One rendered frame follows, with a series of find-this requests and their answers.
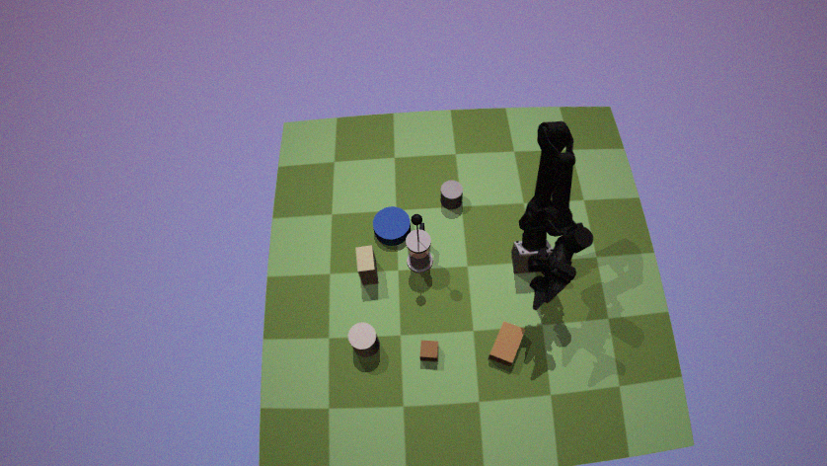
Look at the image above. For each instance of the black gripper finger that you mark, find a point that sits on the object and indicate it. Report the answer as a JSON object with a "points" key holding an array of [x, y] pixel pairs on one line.
{"points": [[557, 283], [539, 295]]}

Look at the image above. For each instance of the small brown cube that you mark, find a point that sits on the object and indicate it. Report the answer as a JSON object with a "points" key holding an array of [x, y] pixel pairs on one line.
{"points": [[428, 350]]}

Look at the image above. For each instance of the dark cylinder with grey top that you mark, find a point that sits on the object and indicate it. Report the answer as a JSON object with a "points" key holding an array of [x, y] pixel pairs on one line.
{"points": [[451, 194]]}

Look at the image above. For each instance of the blue cylinder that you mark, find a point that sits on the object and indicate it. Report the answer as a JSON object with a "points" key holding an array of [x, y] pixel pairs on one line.
{"points": [[391, 226]]}

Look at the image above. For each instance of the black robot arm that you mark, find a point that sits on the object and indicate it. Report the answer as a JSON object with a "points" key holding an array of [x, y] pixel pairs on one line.
{"points": [[553, 216]]}

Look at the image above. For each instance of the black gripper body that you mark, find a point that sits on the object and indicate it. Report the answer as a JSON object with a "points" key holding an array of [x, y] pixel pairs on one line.
{"points": [[562, 265]]}

